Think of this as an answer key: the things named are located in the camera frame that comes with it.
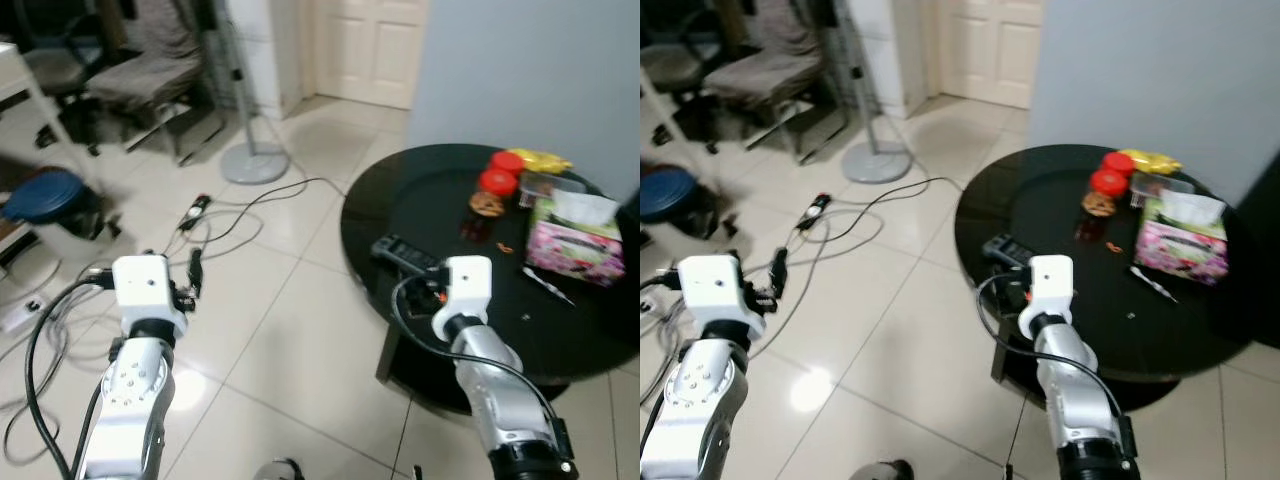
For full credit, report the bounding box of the black remote control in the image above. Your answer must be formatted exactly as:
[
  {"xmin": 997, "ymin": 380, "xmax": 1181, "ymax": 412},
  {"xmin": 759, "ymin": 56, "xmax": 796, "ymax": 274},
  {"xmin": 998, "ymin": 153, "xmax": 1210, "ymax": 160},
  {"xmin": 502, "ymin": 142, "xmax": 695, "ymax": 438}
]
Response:
[
  {"xmin": 371, "ymin": 235, "xmax": 442, "ymax": 276},
  {"xmin": 981, "ymin": 234, "xmax": 1035, "ymax": 271}
]

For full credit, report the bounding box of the patterned cushion metal chair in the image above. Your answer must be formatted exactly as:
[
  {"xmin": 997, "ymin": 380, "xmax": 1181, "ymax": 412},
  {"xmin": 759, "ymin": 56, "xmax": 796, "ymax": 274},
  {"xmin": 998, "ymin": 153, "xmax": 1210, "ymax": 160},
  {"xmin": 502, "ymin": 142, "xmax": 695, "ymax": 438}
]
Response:
[
  {"xmin": 86, "ymin": 0, "xmax": 229, "ymax": 167},
  {"xmin": 702, "ymin": 0, "xmax": 851, "ymax": 166}
]

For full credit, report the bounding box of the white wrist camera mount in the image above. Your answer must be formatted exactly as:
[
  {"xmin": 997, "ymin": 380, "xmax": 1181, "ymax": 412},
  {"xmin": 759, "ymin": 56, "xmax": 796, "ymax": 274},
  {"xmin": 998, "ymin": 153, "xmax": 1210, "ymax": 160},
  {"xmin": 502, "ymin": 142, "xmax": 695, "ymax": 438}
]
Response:
[
  {"xmin": 1026, "ymin": 255, "xmax": 1077, "ymax": 333},
  {"xmin": 677, "ymin": 254, "xmax": 767, "ymax": 338},
  {"xmin": 439, "ymin": 255, "xmax": 495, "ymax": 337},
  {"xmin": 111, "ymin": 254, "xmax": 191, "ymax": 338}
]

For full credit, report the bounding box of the round black glossy table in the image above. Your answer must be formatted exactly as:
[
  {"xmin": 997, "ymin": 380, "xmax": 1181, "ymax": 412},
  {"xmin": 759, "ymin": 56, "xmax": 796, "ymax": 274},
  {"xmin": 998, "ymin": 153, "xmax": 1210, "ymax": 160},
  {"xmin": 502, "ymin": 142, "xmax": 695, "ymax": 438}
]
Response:
[
  {"xmin": 954, "ymin": 144, "xmax": 1280, "ymax": 405},
  {"xmin": 339, "ymin": 144, "xmax": 641, "ymax": 403}
]

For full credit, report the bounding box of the yellow snack bag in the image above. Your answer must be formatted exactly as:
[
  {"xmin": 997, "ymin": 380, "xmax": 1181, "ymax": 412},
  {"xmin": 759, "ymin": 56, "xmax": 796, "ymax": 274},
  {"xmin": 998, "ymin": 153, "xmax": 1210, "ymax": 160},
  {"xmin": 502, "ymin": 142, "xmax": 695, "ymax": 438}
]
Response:
[
  {"xmin": 515, "ymin": 148, "xmax": 575, "ymax": 175},
  {"xmin": 1125, "ymin": 148, "xmax": 1184, "ymax": 175}
]

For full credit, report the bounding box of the blue round stool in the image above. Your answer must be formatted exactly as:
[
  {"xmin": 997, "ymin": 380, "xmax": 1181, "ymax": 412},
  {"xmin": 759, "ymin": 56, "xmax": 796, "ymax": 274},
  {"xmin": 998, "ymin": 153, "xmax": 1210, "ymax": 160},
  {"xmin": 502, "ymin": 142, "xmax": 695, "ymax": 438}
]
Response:
[
  {"xmin": 640, "ymin": 166, "xmax": 719, "ymax": 241},
  {"xmin": 2, "ymin": 167, "xmax": 105, "ymax": 241}
]

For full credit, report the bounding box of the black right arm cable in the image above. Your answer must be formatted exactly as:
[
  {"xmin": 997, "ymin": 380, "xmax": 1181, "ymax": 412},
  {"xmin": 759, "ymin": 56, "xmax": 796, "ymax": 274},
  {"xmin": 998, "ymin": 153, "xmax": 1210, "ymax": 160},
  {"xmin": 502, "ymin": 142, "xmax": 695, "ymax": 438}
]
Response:
[
  {"xmin": 389, "ymin": 272, "xmax": 561, "ymax": 433},
  {"xmin": 975, "ymin": 270, "xmax": 1129, "ymax": 431}
]

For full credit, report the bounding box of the grey fan stand round base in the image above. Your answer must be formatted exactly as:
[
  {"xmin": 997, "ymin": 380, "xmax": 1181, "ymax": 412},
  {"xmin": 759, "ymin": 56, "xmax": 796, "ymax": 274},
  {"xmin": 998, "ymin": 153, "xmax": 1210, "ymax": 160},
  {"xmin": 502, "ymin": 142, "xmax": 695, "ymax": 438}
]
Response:
[
  {"xmin": 208, "ymin": 0, "xmax": 292, "ymax": 187},
  {"xmin": 832, "ymin": 0, "xmax": 914, "ymax": 186}
]

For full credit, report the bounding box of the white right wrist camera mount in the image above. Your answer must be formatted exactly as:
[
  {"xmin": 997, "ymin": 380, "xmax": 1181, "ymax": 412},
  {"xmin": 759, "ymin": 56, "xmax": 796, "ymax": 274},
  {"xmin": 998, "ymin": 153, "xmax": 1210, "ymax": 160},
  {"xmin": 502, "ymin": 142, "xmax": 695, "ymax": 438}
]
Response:
[
  {"xmin": 439, "ymin": 255, "xmax": 495, "ymax": 337},
  {"xmin": 1026, "ymin": 255, "xmax": 1077, "ymax": 333}
]

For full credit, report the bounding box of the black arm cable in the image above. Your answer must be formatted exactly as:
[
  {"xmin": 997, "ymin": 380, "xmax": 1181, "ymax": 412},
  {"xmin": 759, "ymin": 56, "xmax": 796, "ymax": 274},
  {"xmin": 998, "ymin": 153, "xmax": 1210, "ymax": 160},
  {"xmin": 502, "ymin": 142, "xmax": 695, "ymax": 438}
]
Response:
[
  {"xmin": 24, "ymin": 268, "xmax": 115, "ymax": 479},
  {"xmin": 975, "ymin": 270, "xmax": 1129, "ymax": 431},
  {"xmin": 389, "ymin": 272, "xmax": 561, "ymax": 433}
]

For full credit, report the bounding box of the black plug with floor cable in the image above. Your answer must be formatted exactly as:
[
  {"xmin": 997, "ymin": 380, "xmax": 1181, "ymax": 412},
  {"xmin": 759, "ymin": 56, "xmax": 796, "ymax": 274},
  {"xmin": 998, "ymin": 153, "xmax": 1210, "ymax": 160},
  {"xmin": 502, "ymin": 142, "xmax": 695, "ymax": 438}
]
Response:
[
  {"xmin": 765, "ymin": 176, "xmax": 963, "ymax": 263},
  {"xmin": 140, "ymin": 177, "xmax": 347, "ymax": 263}
]

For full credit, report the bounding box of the slim grey pen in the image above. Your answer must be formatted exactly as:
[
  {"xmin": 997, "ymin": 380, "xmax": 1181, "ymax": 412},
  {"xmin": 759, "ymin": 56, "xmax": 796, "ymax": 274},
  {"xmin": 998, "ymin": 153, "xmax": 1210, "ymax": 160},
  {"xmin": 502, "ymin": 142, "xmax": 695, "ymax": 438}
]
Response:
[
  {"xmin": 1130, "ymin": 266, "xmax": 1179, "ymax": 304},
  {"xmin": 521, "ymin": 266, "xmax": 577, "ymax": 307}
]

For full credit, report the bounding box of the clear plastic container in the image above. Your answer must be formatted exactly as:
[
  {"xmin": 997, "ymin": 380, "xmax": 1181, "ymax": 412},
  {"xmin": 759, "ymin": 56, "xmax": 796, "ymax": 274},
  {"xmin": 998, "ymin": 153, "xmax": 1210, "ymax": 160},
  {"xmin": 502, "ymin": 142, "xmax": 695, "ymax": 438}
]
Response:
[
  {"xmin": 517, "ymin": 171, "xmax": 587, "ymax": 209},
  {"xmin": 1130, "ymin": 171, "xmax": 1197, "ymax": 209}
]

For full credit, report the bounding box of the white power strip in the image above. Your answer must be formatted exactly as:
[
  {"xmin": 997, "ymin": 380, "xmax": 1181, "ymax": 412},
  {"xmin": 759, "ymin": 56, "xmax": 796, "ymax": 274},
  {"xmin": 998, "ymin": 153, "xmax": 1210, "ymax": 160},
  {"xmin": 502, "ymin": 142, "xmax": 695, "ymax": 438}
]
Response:
[{"xmin": 0, "ymin": 296, "xmax": 51, "ymax": 335}]

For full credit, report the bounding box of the pink floral tissue box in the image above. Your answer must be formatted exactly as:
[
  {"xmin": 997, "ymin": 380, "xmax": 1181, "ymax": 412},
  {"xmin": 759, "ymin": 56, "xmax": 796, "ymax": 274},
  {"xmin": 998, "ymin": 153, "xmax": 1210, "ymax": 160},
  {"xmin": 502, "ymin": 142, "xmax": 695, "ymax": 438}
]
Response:
[
  {"xmin": 524, "ymin": 189, "xmax": 627, "ymax": 289},
  {"xmin": 1134, "ymin": 189, "xmax": 1230, "ymax": 288}
]

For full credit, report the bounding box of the cream panelled door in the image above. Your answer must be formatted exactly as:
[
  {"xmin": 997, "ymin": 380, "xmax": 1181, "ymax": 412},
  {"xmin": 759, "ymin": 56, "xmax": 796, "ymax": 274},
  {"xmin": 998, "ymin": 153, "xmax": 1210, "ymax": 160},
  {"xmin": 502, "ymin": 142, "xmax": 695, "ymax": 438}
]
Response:
[
  {"xmin": 932, "ymin": 0, "xmax": 1047, "ymax": 110},
  {"xmin": 306, "ymin": 0, "xmax": 432, "ymax": 110}
]

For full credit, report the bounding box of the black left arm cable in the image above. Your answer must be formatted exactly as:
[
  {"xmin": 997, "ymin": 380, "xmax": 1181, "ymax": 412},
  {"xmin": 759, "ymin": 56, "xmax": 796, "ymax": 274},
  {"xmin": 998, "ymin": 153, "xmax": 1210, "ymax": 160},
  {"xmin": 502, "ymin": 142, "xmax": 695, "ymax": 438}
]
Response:
[{"xmin": 24, "ymin": 268, "xmax": 115, "ymax": 479}]

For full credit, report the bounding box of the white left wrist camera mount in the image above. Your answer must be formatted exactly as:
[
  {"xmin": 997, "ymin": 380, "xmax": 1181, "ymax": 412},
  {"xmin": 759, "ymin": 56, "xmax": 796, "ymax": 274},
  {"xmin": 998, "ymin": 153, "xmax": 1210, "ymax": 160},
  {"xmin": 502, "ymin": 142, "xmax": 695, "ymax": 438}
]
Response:
[
  {"xmin": 111, "ymin": 254, "xmax": 191, "ymax": 338},
  {"xmin": 677, "ymin": 254, "xmax": 767, "ymax": 338}
]

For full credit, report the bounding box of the black office chair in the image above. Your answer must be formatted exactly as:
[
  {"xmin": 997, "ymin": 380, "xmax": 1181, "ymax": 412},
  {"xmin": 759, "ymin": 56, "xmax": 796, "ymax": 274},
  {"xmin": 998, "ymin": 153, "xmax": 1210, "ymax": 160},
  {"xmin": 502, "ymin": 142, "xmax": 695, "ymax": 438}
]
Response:
[
  {"xmin": 15, "ymin": 0, "xmax": 106, "ymax": 153},
  {"xmin": 640, "ymin": 0, "xmax": 723, "ymax": 151}
]

